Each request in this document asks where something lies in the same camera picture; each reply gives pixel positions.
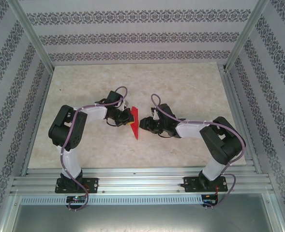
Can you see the aluminium side rail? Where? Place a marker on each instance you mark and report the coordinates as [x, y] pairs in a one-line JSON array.
[[38, 116], [231, 96]]

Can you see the sheet metal tray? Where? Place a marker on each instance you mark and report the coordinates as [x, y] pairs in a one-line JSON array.
[[142, 220]]

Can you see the aluminium frame post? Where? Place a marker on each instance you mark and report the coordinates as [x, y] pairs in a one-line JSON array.
[[31, 31], [247, 31]]

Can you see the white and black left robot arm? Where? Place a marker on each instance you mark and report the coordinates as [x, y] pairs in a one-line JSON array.
[[67, 130]]

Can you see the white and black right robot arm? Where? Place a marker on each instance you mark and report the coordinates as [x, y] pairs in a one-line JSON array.
[[222, 142]]

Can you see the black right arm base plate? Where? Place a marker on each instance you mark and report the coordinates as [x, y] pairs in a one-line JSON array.
[[189, 184]]

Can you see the aluminium mounting rail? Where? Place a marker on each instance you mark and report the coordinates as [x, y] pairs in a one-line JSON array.
[[142, 181]]

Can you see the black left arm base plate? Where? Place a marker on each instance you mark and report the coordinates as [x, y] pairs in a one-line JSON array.
[[94, 184]]

